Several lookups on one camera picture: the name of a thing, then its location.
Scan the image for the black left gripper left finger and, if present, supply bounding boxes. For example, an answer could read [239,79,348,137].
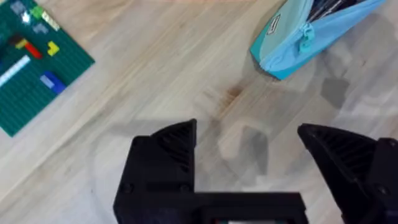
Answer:
[113,118,198,224]

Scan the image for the light blue zip bag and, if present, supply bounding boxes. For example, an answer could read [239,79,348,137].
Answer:
[249,0,388,81]

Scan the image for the green board with toy blocks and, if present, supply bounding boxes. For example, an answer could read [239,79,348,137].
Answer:
[0,0,96,138]

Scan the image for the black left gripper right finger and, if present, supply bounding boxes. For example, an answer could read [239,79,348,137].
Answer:
[297,123,398,224]

